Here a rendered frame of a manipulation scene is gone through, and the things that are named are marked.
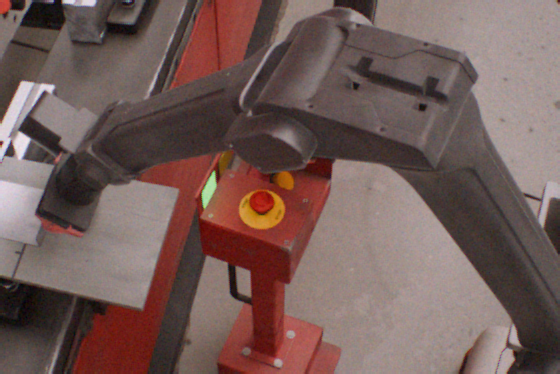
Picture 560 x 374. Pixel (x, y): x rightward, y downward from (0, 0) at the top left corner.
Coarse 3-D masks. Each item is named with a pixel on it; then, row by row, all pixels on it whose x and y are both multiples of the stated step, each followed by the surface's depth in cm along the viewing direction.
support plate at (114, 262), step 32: (128, 192) 113; (160, 192) 113; (96, 224) 110; (128, 224) 110; (160, 224) 110; (0, 256) 108; (32, 256) 108; (64, 256) 108; (96, 256) 108; (128, 256) 108; (64, 288) 105; (96, 288) 105; (128, 288) 105
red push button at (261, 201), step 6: (258, 192) 136; (264, 192) 136; (252, 198) 135; (258, 198) 135; (264, 198) 135; (270, 198) 135; (252, 204) 135; (258, 204) 135; (264, 204) 135; (270, 204) 135; (258, 210) 135; (264, 210) 134
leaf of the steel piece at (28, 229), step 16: (0, 192) 113; (16, 192) 113; (32, 192) 113; (0, 208) 111; (16, 208) 111; (32, 208) 112; (0, 224) 110; (16, 224) 110; (32, 224) 110; (16, 240) 109; (32, 240) 109
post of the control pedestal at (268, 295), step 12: (252, 276) 163; (264, 276) 161; (252, 288) 168; (264, 288) 166; (276, 288) 164; (252, 300) 172; (264, 300) 170; (276, 300) 169; (252, 312) 177; (264, 312) 175; (276, 312) 174; (252, 324) 183; (264, 324) 180; (276, 324) 179; (264, 336) 185; (276, 336) 184; (264, 348) 191; (276, 348) 190
